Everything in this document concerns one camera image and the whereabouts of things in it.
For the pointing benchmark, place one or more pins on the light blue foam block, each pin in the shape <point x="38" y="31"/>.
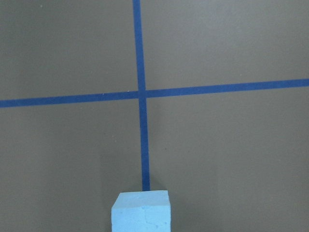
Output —
<point x="142" y="211"/>

